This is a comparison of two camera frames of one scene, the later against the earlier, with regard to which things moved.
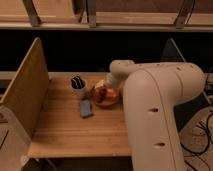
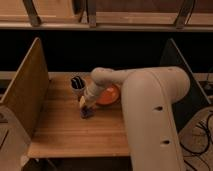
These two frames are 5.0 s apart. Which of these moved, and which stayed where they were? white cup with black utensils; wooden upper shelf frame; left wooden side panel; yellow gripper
Moved: yellow gripper
Stayed: wooden upper shelf frame; left wooden side panel; white cup with black utensils
